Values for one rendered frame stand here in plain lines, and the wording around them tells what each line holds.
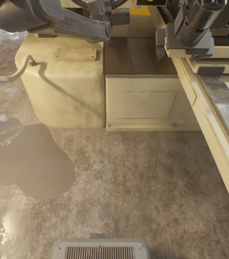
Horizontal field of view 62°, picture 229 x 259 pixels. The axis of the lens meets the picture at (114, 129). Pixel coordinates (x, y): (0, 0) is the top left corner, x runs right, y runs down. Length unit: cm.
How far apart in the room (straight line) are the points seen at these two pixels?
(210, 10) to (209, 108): 79
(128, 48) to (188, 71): 61
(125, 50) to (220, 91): 87
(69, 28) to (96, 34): 17
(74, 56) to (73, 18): 112
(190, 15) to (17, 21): 32
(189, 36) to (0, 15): 37
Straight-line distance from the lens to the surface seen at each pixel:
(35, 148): 184
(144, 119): 180
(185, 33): 49
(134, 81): 151
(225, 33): 132
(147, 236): 146
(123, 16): 86
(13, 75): 136
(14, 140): 197
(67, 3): 124
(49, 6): 41
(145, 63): 161
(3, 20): 43
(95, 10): 77
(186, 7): 51
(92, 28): 65
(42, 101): 174
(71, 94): 160
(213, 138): 107
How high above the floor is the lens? 141
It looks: 49 degrees down
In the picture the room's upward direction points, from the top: 2 degrees clockwise
